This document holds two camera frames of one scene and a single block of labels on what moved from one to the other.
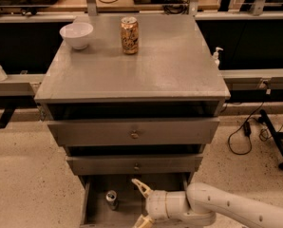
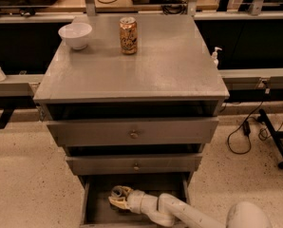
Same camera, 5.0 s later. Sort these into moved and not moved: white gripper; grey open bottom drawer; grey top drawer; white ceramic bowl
Moved: white gripper
Not moved: white ceramic bowl; grey top drawer; grey open bottom drawer
